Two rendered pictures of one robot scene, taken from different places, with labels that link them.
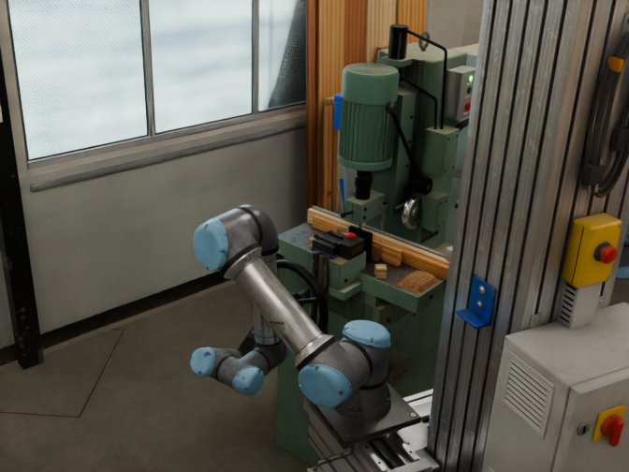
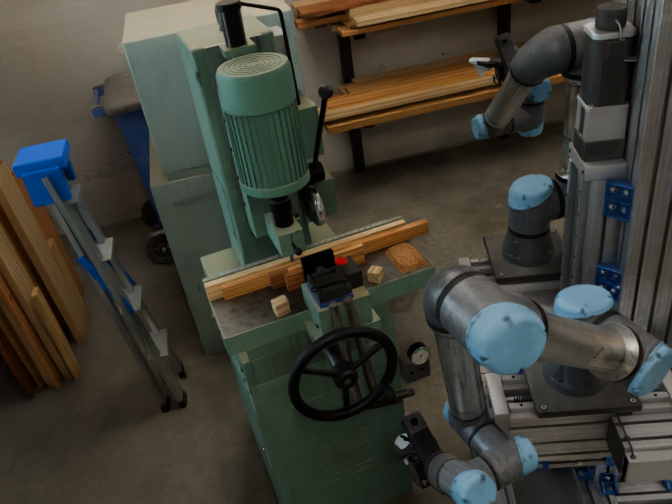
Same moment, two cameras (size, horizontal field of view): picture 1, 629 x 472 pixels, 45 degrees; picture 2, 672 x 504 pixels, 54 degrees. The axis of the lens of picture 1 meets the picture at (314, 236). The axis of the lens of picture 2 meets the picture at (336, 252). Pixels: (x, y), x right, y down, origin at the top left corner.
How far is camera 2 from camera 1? 1.75 m
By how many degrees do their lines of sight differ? 49
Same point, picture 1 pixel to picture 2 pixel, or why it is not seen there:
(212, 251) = (528, 343)
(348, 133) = (275, 154)
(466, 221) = (657, 116)
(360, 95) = (279, 98)
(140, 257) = not seen: outside the picture
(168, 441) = not seen: outside the picture
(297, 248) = (265, 327)
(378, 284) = (386, 286)
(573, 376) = not seen: outside the picture
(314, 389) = (653, 378)
